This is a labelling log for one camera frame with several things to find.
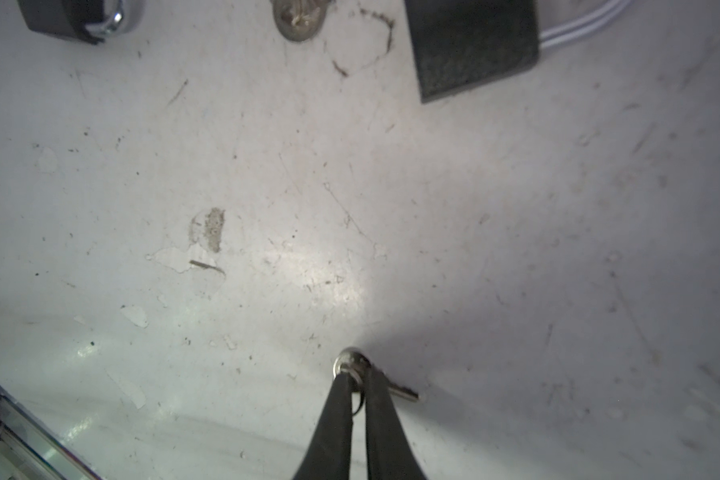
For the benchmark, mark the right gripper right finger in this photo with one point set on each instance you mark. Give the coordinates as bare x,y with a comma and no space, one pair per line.
389,455

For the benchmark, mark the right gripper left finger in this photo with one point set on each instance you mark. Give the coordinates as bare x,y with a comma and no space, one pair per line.
328,455

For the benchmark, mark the small silver key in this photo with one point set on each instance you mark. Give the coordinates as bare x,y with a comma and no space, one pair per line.
356,364

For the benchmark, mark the right black padlock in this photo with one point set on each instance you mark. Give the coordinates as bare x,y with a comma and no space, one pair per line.
459,45

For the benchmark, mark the black padlock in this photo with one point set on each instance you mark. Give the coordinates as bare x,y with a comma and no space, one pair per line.
87,21
459,45

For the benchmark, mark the left black padlock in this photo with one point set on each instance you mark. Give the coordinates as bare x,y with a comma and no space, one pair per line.
87,21

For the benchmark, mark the aluminium front rail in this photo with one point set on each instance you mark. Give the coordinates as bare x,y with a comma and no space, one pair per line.
29,451

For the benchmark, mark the key with ring middle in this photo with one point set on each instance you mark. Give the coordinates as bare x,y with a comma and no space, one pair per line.
299,20

